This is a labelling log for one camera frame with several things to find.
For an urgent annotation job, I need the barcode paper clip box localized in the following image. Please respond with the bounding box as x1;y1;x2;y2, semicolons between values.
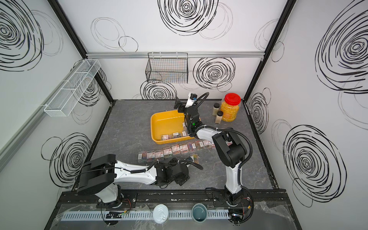
190;154;199;164

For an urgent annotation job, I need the yellow plastic storage tray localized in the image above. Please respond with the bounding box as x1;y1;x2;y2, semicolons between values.
150;110;194;145

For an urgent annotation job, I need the eleventh clear paper clip box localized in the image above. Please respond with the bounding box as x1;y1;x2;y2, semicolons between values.
138;151;147;163

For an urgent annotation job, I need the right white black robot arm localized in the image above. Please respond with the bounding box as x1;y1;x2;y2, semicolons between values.
174;92;253;207

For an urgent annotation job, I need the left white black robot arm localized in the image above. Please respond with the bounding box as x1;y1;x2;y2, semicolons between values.
77;154;194;203

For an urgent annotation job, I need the rear black cap spice bottle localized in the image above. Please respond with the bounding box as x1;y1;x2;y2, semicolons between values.
212;103;220;116

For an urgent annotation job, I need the black cap spice bottle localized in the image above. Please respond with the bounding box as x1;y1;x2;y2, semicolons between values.
212;103;220;116
215;111;223;124

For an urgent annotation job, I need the front black cap spice bottle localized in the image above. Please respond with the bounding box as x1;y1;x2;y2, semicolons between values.
215;111;223;124

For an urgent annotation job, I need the red lid corn jar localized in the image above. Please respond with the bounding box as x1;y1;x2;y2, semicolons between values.
220;93;241;122

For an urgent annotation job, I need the grey green cup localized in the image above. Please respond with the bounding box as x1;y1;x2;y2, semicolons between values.
192;203;208;223

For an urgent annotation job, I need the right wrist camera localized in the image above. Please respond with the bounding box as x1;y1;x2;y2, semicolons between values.
186;93;197;108

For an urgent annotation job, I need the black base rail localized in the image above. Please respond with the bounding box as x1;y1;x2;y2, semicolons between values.
57;189;289;208

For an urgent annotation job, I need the black wire wall basket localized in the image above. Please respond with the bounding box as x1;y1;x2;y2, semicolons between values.
145;52;189;83

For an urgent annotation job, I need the white slotted cable duct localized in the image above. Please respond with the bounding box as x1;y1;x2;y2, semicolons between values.
61;209;231;222

